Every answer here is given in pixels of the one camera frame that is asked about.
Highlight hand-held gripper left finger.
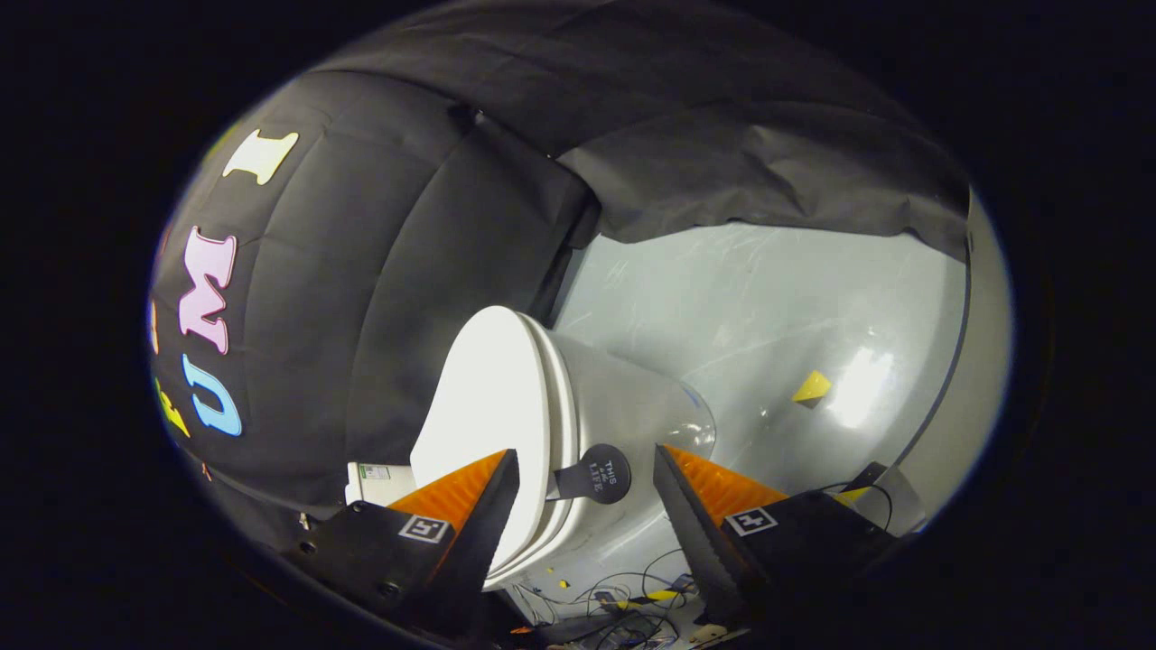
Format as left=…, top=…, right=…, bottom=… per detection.
left=287, top=449, right=522, bottom=646

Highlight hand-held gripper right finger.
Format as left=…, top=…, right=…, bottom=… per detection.
left=652, top=442, right=900, bottom=633

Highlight black round lid lift tab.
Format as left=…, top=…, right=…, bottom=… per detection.
left=553, top=443, right=632, bottom=505

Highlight white toilet body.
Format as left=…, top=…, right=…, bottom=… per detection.
left=346, top=330, right=717, bottom=624

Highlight yellow floor tape patch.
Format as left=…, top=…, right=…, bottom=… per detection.
left=792, top=370, right=833, bottom=409

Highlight black backdrop cloth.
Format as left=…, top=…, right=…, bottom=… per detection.
left=147, top=0, right=972, bottom=543

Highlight black floor cables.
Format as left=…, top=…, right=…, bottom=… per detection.
left=533, top=548, right=707, bottom=647

